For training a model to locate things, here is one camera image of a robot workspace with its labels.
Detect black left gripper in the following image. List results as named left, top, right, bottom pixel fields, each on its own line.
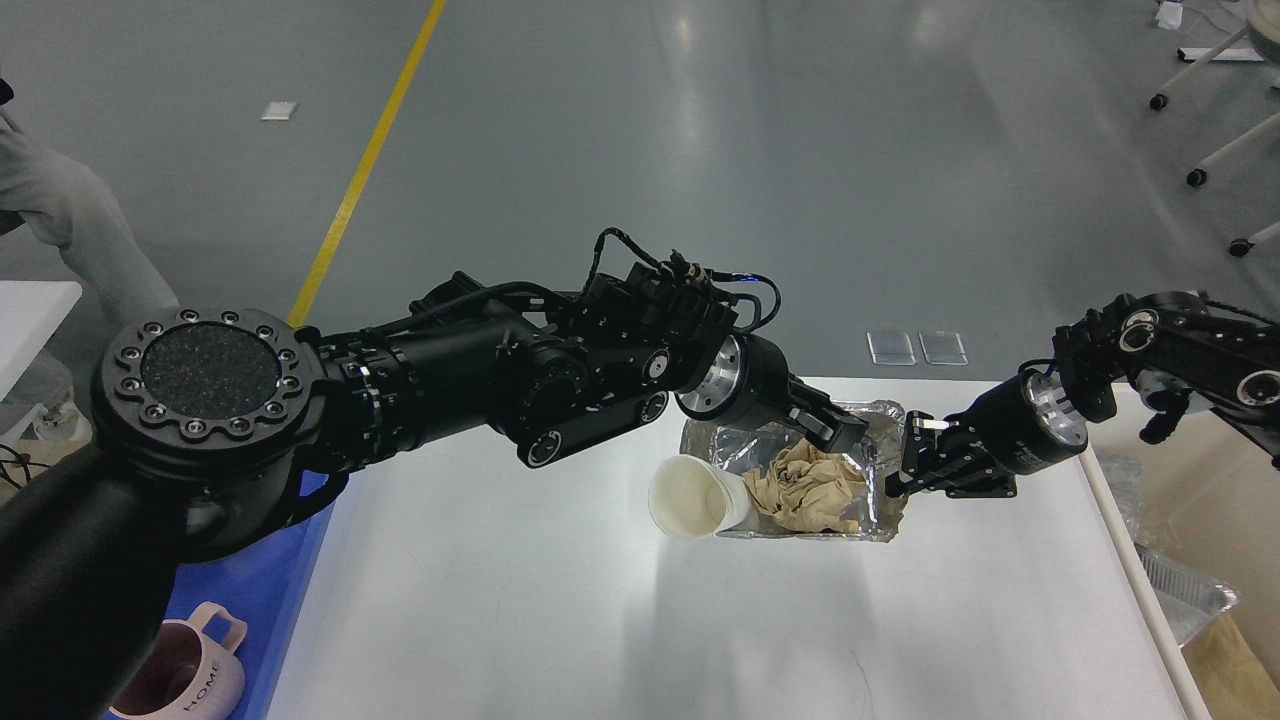
left=675, top=333, right=869, bottom=454

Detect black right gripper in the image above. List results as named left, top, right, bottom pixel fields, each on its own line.
left=884, top=369, right=1088, bottom=498

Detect brown paper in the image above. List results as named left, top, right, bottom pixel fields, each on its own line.
left=742, top=439, right=868, bottom=534

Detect aluminium foil tray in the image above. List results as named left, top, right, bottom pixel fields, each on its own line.
left=680, top=400, right=906, bottom=542

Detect white paper cup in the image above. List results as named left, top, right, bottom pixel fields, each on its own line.
left=648, top=454, right=755, bottom=539

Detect pink HOME mug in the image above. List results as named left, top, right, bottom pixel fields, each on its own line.
left=109, top=601, right=250, bottom=719

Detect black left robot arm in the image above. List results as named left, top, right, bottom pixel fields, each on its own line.
left=1, top=227, right=867, bottom=719

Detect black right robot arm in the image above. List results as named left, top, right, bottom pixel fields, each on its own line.
left=884, top=291, right=1279, bottom=498

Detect clear floor plate left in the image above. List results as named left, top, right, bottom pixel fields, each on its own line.
left=865, top=331, right=916, bottom=366

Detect clear floor plate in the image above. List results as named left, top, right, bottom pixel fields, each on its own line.
left=916, top=331, right=969, bottom=366
left=865, top=331, right=916, bottom=366

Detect clear floor plate right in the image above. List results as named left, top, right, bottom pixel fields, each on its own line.
left=916, top=331, right=969, bottom=366

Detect beige plastic bin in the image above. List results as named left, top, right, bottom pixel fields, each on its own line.
left=1091, top=386, right=1279, bottom=719

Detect foil tray in bin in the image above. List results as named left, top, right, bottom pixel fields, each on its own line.
left=1135, top=543, right=1240, bottom=648

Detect blue plastic tray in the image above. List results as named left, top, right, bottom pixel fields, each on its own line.
left=163, top=509, right=333, bottom=719

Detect person in black top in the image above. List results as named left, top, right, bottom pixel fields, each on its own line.
left=1, top=113, right=180, bottom=432

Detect white side table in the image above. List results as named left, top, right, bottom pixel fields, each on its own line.
left=1, top=281, right=83, bottom=398

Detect white castor frame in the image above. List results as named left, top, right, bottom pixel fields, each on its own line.
left=1147, top=0, right=1280, bottom=259

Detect black cables at left edge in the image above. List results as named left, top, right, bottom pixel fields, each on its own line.
left=0, top=439, right=41, bottom=491

